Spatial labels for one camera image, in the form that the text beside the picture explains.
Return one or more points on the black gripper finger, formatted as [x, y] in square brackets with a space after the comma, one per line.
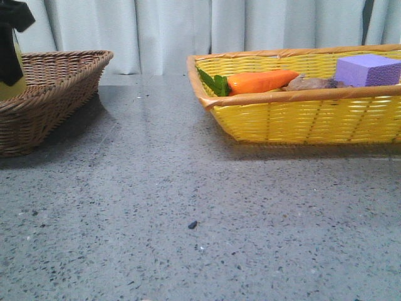
[11, 19]
[22, 16]

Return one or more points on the yellow packing tape roll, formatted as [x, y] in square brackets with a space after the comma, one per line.
[13, 82]

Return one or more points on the brown wicker basket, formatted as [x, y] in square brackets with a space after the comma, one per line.
[58, 83]

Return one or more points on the white pleated curtain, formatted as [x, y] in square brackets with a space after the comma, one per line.
[156, 37]

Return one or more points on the orange toy carrot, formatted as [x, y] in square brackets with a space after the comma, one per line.
[248, 82]

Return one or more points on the small black debris piece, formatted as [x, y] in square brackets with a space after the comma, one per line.
[192, 225]

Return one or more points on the brown dried leaf object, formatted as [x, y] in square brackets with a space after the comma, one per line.
[305, 83]

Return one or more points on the purple foam block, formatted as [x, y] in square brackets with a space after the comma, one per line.
[367, 71]

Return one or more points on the yellow woven basket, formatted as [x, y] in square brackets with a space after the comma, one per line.
[332, 116]

